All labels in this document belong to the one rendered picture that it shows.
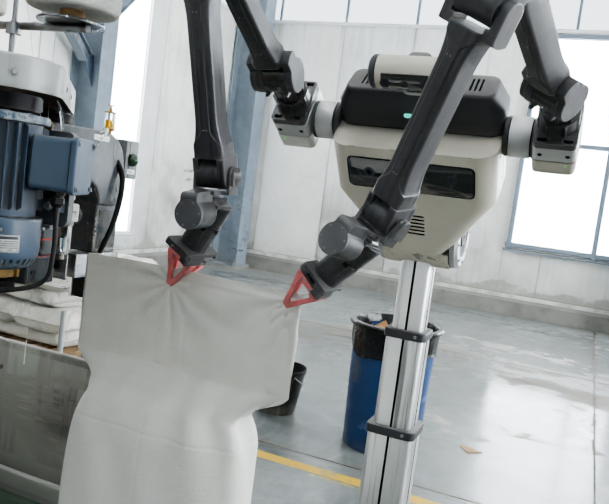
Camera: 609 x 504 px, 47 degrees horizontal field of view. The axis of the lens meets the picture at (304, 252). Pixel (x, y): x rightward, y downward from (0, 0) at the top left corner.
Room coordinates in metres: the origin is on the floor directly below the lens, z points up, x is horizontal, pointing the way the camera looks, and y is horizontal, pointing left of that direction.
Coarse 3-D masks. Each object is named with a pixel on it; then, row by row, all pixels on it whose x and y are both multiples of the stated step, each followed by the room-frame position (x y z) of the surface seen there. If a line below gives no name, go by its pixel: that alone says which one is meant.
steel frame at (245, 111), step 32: (128, 0) 7.53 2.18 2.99; (64, 32) 6.78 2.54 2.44; (96, 64) 7.10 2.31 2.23; (96, 96) 6.96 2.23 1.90; (256, 96) 9.89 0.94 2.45; (96, 128) 6.99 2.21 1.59; (256, 128) 10.00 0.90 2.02; (256, 160) 10.12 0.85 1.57; (224, 224) 10.13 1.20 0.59; (224, 256) 10.11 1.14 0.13
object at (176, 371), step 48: (96, 288) 1.45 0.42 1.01; (144, 288) 1.41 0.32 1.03; (192, 288) 1.36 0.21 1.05; (240, 288) 1.31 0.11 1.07; (96, 336) 1.44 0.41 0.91; (144, 336) 1.41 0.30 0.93; (192, 336) 1.36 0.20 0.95; (240, 336) 1.30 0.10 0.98; (288, 336) 1.27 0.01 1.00; (96, 384) 1.38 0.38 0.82; (144, 384) 1.36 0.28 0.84; (192, 384) 1.34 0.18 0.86; (240, 384) 1.30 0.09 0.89; (288, 384) 1.27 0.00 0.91; (96, 432) 1.34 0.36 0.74; (144, 432) 1.30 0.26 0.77; (192, 432) 1.27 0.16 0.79; (240, 432) 1.31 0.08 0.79; (96, 480) 1.33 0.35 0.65; (144, 480) 1.28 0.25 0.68; (192, 480) 1.26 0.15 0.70; (240, 480) 1.28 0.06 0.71
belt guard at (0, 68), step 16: (0, 64) 1.05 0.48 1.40; (16, 64) 1.06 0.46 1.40; (32, 64) 1.07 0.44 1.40; (48, 64) 1.09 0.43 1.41; (0, 80) 1.05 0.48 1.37; (16, 80) 1.06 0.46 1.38; (32, 80) 1.07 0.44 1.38; (48, 80) 1.10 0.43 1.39; (64, 80) 1.15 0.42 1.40; (48, 96) 1.27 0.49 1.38; (64, 96) 1.19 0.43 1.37; (64, 112) 1.50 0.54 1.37
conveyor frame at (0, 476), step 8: (0, 464) 1.83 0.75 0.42; (0, 472) 1.81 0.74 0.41; (8, 472) 1.80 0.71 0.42; (16, 472) 1.79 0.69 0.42; (0, 480) 1.81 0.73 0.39; (8, 480) 1.80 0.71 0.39; (16, 480) 1.79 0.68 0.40; (24, 480) 1.78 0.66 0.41; (32, 480) 1.77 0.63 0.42; (40, 480) 1.77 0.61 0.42; (0, 488) 1.81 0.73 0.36; (8, 488) 1.80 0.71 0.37; (16, 488) 1.79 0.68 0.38; (24, 488) 1.78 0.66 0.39; (32, 488) 1.77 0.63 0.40; (40, 488) 1.76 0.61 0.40; (48, 488) 1.75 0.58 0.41; (56, 488) 1.74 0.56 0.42; (24, 496) 1.77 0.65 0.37; (32, 496) 1.76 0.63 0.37; (40, 496) 1.75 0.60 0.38; (48, 496) 1.74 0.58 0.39; (56, 496) 1.73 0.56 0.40
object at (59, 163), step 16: (32, 144) 1.09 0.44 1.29; (48, 144) 1.09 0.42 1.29; (64, 144) 1.09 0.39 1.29; (80, 144) 1.09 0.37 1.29; (32, 160) 1.09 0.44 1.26; (48, 160) 1.09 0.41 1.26; (64, 160) 1.09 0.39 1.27; (80, 160) 1.11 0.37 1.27; (32, 176) 1.09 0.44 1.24; (48, 176) 1.09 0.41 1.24; (64, 176) 1.09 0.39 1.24; (80, 176) 1.12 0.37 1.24; (64, 192) 1.09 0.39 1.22; (80, 192) 1.13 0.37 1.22
